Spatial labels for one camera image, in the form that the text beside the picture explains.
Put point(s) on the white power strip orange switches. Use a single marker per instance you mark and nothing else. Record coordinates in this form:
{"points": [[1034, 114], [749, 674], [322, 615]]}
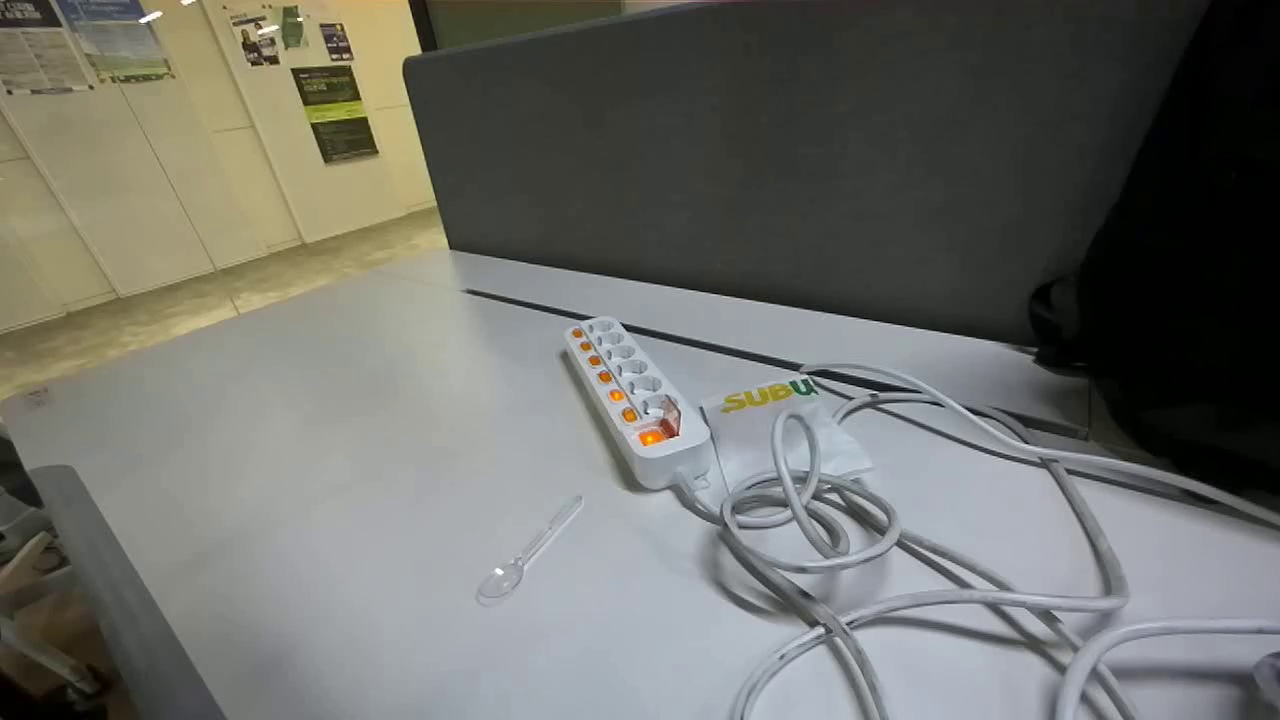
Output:
{"points": [[655, 425]]}

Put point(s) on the grey desk partition panel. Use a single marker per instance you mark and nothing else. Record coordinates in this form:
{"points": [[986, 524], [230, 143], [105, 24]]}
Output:
{"points": [[923, 161]]}

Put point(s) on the white Subway paper bag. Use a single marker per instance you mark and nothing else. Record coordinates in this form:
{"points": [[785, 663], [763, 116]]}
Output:
{"points": [[780, 425]]}

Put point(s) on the clear plastic spoon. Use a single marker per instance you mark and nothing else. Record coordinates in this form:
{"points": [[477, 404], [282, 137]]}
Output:
{"points": [[506, 577]]}

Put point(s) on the green black wall poster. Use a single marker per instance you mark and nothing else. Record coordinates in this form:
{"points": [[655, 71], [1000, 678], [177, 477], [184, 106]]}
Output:
{"points": [[332, 114]]}

